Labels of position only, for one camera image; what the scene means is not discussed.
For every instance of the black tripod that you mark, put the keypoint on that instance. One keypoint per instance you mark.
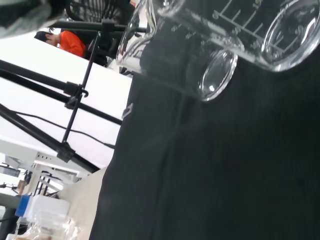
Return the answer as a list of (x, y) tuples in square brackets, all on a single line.
[(72, 90)]

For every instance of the black bench cloth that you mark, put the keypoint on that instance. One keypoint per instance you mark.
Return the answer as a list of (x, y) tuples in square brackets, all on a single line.
[(212, 162)]

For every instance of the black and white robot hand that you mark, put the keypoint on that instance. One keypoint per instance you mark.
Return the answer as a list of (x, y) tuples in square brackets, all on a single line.
[(22, 12)]

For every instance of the clear plastic bag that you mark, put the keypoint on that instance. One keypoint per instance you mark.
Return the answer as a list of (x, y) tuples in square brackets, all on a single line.
[(62, 230)]

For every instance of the white plastic box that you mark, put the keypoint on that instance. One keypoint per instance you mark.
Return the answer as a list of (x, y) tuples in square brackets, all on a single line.
[(50, 207)]

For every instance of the person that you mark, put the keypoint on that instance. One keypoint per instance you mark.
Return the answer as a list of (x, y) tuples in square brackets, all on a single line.
[(72, 45)]

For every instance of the clear cloth clip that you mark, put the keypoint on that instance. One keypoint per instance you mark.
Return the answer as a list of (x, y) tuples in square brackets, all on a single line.
[(127, 111)]

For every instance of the blue box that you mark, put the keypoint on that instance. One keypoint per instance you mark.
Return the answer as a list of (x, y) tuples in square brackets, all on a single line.
[(23, 206)]

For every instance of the white desk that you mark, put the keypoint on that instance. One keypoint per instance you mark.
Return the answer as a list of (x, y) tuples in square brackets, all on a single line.
[(37, 155)]

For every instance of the pale board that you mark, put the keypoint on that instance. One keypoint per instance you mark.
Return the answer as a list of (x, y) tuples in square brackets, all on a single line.
[(85, 205)]

